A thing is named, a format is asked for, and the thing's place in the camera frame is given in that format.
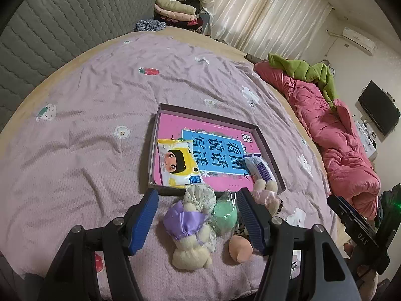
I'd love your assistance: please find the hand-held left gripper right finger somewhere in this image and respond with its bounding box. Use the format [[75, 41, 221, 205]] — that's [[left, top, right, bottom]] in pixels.
[[236, 187, 364, 301]]

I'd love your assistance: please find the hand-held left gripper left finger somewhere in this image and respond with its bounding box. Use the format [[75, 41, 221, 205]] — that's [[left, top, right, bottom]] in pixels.
[[23, 188, 160, 301]]

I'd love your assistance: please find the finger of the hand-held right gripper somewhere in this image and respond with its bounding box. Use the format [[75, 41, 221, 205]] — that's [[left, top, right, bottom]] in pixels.
[[327, 194, 390, 275]]

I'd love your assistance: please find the green tissue packet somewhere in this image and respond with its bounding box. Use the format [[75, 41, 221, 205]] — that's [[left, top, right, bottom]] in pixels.
[[211, 191, 240, 236]]

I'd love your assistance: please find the peach makeup sponge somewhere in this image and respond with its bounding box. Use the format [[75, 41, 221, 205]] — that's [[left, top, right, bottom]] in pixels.
[[228, 236, 254, 263]]

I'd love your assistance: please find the purple dress plush bear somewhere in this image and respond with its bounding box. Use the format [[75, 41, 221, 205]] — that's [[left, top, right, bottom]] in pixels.
[[162, 201, 217, 270]]

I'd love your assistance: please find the floral cloth plush toy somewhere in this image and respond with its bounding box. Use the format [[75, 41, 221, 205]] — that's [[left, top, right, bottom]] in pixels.
[[183, 184, 217, 210]]

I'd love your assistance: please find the shallow purple box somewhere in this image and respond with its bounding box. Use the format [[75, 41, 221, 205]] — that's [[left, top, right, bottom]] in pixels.
[[147, 103, 287, 196]]

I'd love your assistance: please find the pink dress plush bear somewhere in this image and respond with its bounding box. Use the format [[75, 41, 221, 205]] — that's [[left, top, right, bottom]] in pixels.
[[251, 179, 284, 215]]

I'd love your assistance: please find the white purple tissue packet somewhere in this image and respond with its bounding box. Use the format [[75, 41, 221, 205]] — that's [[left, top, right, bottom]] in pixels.
[[243, 155, 278, 182]]

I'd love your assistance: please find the yellow white snack packet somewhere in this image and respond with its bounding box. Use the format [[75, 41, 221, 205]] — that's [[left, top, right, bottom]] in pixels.
[[157, 138, 203, 189]]

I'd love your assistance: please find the white side table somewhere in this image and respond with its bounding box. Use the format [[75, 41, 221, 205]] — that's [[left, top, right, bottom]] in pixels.
[[355, 116, 378, 160]]

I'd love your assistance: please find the pink book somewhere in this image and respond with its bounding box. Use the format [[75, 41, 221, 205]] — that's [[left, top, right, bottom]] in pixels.
[[153, 114, 273, 192]]

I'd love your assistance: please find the pink quilt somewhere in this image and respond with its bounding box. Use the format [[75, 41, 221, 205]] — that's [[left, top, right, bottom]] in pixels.
[[254, 59, 381, 220]]

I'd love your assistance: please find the black television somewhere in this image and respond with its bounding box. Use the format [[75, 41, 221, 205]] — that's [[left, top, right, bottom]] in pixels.
[[358, 81, 401, 137]]

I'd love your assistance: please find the pink printed bedsheet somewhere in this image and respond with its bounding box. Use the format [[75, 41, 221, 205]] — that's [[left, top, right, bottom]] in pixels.
[[0, 27, 342, 301]]

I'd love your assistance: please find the green blanket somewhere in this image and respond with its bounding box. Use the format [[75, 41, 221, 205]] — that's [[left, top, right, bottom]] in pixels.
[[268, 53, 337, 110]]

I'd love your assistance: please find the white air conditioner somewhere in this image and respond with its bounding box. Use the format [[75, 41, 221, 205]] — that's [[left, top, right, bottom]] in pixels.
[[341, 27, 376, 52]]

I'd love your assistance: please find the blue knitted cloth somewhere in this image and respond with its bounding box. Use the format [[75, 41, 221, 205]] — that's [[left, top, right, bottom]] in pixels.
[[134, 19, 166, 32]]

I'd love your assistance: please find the dark patterned garment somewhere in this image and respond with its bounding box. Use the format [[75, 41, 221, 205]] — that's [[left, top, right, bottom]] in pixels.
[[163, 17, 204, 33]]

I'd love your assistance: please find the pink folded garment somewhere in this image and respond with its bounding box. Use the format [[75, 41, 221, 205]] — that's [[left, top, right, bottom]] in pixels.
[[160, 11, 196, 22]]

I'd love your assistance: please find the cream curtain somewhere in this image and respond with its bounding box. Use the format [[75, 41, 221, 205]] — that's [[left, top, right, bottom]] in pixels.
[[200, 0, 333, 60]]

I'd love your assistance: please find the grey quilted headboard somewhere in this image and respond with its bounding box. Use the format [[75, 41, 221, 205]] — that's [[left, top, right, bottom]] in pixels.
[[0, 0, 162, 132]]

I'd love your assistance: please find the cream folded garment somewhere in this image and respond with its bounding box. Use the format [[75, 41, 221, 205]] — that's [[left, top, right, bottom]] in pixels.
[[156, 0, 195, 15]]

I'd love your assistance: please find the black garment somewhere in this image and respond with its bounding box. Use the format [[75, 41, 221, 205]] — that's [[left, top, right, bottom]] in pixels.
[[183, 0, 204, 13]]

